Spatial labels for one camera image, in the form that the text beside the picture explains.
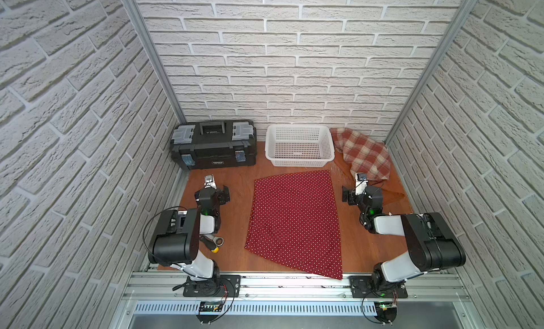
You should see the red polka dot skirt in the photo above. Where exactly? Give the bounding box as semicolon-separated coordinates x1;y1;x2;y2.
245;170;343;280

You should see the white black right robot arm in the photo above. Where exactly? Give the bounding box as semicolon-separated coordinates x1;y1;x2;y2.
342;182;467;291

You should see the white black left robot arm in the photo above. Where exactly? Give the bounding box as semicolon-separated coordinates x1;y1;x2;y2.
146;184;230;284

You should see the orange brown skirt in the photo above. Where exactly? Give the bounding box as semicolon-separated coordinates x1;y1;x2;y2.
331;152;409;210

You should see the silver wrench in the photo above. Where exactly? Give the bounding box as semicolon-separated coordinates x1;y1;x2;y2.
205;234;224;247

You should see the yellow black screwdriver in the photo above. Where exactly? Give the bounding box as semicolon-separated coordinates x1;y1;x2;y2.
200;236;219;253

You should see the red plaid skirt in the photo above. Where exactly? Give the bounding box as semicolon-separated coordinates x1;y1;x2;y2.
330;128;391;181

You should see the black plastic toolbox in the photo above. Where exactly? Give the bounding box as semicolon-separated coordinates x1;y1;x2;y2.
169;120;257;170

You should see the white plastic basket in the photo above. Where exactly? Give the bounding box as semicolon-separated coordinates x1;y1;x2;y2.
265;124;335;167

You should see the left controller board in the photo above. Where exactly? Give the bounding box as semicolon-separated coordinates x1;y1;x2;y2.
196;301;225;324

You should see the controller board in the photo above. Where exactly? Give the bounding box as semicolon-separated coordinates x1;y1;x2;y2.
374;302;398;325
196;301;225;324

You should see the right controller board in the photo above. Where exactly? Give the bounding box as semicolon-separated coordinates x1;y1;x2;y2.
374;302;398;325

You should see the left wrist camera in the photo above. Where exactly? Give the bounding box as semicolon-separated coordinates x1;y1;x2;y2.
204;175;217;190

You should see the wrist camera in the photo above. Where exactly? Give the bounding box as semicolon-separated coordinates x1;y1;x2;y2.
204;175;217;190
355;173;368;195

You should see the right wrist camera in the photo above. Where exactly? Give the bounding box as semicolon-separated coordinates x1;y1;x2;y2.
355;173;368;195

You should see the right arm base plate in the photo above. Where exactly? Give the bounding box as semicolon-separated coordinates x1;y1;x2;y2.
348;275;408;299

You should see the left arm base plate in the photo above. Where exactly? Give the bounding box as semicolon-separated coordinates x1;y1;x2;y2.
182;275;242;298

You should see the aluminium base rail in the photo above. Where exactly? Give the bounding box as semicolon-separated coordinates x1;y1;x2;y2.
122;271;471;302

